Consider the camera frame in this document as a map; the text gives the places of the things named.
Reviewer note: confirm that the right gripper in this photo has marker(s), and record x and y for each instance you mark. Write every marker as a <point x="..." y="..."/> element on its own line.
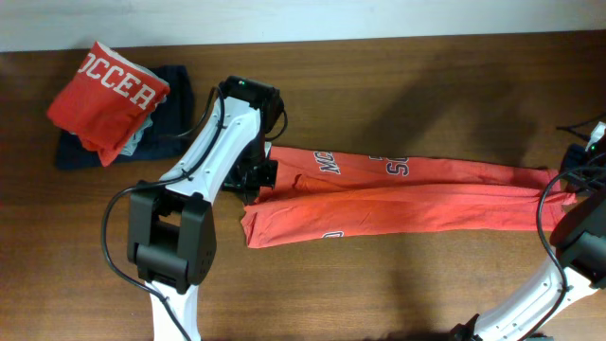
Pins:
<point x="579" y="180"/>

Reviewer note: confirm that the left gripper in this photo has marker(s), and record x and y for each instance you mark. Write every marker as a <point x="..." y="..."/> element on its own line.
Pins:
<point x="249" y="189"/>

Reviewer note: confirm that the orange t-shirt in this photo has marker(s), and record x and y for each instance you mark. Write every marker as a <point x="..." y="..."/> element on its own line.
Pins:
<point x="320" y="194"/>

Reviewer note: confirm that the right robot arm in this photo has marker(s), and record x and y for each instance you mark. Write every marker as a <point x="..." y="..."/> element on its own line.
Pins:
<point x="575" y="263"/>

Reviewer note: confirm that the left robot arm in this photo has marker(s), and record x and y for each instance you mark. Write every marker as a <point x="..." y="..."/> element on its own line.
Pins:
<point x="172" y="237"/>

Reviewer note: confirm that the folded navy garment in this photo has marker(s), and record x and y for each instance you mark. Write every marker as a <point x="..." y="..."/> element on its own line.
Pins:
<point x="172" y="117"/>

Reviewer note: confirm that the folded red soccer shirt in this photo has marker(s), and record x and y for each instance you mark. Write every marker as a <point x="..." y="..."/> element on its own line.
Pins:
<point x="107" y="101"/>

